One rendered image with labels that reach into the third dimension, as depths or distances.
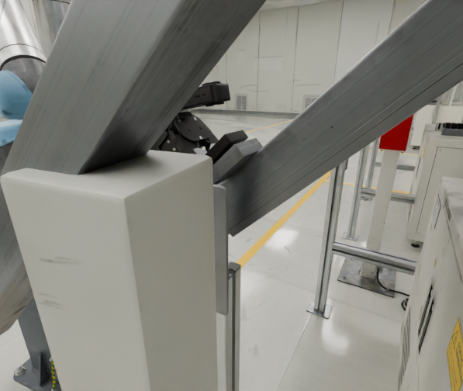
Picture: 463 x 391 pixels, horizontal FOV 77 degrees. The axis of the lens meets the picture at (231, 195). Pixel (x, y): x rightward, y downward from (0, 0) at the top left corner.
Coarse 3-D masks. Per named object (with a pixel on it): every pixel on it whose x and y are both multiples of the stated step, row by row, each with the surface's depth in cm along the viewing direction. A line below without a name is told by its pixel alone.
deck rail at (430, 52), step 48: (432, 0) 21; (384, 48) 23; (432, 48) 22; (336, 96) 26; (384, 96) 24; (432, 96) 22; (288, 144) 29; (336, 144) 27; (240, 192) 34; (288, 192) 31
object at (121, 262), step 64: (64, 192) 9; (128, 192) 9; (192, 192) 12; (64, 256) 10; (128, 256) 9; (192, 256) 13; (64, 320) 12; (128, 320) 10; (192, 320) 14; (64, 384) 14; (128, 384) 12; (192, 384) 15
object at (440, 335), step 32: (448, 192) 69; (448, 224) 59; (448, 256) 53; (416, 288) 83; (448, 288) 48; (416, 320) 72; (448, 320) 44; (416, 352) 64; (448, 352) 41; (416, 384) 57; (448, 384) 38
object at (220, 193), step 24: (216, 192) 30; (216, 216) 32; (216, 240) 33; (336, 240) 108; (216, 264) 34; (384, 264) 98; (408, 264) 94; (216, 288) 35; (216, 312) 36; (312, 312) 117
